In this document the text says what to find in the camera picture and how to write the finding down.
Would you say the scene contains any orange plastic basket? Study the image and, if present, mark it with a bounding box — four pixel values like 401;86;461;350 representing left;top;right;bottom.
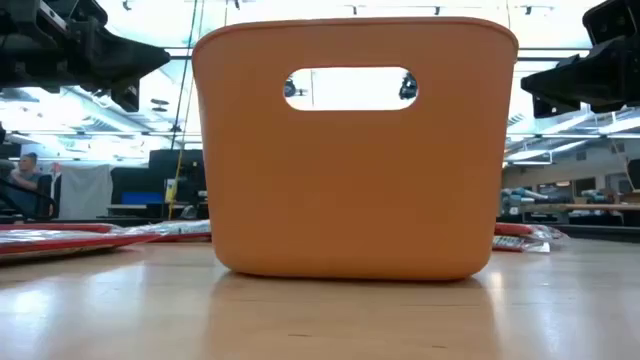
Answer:
192;16;520;281

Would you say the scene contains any thin yellow cable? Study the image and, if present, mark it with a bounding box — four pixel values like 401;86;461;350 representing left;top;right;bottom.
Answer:
611;138;637;192

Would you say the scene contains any black overhead camera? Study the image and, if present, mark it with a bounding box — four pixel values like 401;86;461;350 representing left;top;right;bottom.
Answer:
398;71;419;101

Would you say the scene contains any teal machine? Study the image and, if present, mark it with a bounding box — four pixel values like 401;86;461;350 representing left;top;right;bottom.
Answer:
501;186;549;212

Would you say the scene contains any dark hanging cable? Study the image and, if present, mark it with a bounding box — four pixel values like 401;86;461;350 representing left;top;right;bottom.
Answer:
171;0;200;151

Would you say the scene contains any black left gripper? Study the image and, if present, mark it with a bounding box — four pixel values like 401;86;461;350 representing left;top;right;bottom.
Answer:
0;0;172;113

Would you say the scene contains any black curved hose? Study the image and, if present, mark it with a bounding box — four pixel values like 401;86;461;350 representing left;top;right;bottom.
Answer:
0;177;58;222

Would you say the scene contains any person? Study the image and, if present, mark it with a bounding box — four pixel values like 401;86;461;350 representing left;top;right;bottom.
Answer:
6;152;52;219

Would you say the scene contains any wooden workbench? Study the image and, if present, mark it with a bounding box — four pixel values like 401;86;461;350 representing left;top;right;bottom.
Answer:
517;202;640;214

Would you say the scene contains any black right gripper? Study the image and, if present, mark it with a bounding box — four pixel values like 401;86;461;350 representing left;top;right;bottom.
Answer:
519;0;640;119

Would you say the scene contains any hanging linear light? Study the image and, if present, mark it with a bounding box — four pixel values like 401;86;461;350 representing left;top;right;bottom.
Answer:
503;149;554;167

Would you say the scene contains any large black monitor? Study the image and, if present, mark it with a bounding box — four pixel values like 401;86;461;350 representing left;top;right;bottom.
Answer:
148;148;206;204

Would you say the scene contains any grey cloth cover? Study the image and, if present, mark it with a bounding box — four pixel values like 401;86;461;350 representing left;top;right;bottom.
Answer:
58;164;115;220

